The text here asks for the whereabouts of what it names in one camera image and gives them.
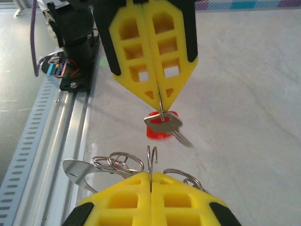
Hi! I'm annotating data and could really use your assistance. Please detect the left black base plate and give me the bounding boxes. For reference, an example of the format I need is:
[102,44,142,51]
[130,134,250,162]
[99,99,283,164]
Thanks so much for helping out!
[59,43,101,95]

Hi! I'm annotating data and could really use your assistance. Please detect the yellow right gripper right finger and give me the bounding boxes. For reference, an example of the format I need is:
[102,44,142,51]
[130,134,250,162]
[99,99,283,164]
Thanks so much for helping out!
[150,172,243,226]

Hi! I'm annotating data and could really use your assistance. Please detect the aluminium mounting rail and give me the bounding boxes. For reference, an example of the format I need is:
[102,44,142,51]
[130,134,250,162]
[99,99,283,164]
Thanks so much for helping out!
[22,90,101,226]

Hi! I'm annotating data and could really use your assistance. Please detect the left electronics board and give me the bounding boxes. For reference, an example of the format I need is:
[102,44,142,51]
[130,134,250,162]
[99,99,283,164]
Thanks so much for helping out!
[39,55,80,80]

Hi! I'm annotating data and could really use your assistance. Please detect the slotted grey cable duct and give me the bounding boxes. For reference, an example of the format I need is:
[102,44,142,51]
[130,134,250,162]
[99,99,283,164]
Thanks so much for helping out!
[0,74,61,226]

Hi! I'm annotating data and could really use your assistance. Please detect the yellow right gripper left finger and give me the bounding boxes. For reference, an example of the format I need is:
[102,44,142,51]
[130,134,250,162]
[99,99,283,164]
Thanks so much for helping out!
[61,172,151,226]

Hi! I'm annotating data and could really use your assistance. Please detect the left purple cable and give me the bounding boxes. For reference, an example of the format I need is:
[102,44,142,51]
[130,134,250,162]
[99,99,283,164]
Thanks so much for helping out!
[29,0,42,78]

